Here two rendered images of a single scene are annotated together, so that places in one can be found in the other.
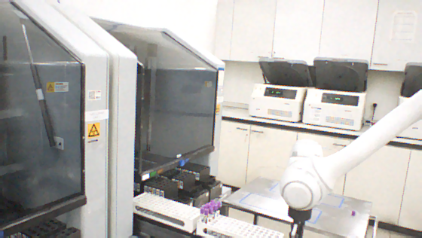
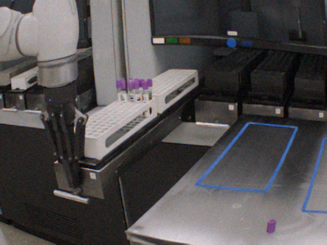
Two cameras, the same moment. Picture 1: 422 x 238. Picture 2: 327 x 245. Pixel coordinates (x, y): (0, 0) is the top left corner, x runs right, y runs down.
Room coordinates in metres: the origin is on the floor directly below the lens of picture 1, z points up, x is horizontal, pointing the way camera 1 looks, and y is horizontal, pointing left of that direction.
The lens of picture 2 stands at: (1.16, -1.17, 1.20)
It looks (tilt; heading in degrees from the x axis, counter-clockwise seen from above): 19 degrees down; 88
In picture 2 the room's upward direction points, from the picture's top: 5 degrees counter-clockwise
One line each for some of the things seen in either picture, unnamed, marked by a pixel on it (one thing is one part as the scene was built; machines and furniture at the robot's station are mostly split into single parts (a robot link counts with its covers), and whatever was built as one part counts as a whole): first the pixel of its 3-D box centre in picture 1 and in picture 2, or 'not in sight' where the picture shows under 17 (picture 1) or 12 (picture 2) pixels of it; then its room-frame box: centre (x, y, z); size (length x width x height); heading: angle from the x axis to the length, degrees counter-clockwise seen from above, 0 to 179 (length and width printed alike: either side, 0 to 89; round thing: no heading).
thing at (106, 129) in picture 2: (239, 236); (112, 126); (1.07, -0.12, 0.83); 0.30 x 0.10 x 0.06; 62
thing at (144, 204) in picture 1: (166, 212); (166, 90); (1.21, 0.16, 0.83); 0.30 x 0.10 x 0.06; 63
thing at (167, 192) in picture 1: (169, 191); (222, 80); (1.39, 0.17, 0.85); 0.12 x 0.02 x 0.06; 153
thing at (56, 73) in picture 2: not in sight; (57, 70); (0.97, -0.30, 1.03); 0.09 x 0.09 x 0.06
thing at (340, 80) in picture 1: (337, 92); not in sight; (3.40, -1.28, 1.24); 0.62 x 0.56 x 0.69; 153
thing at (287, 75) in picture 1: (282, 89); not in sight; (3.66, -0.76, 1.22); 0.62 x 0.56 x 0.64; 151
